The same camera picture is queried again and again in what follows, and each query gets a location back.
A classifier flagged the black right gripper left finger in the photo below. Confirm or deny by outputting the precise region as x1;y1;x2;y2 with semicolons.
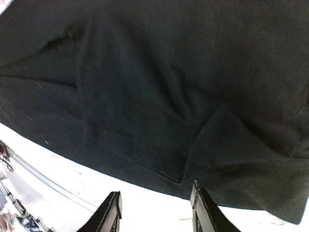
83;191;122;232

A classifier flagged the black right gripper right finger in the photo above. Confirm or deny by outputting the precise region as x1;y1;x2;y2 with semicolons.
190;181;239;232

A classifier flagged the black t-shirt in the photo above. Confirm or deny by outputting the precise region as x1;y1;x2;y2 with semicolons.
0;0;309;224

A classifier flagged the aluminium front frame rail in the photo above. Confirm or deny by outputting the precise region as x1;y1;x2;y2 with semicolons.
0;142;98;232

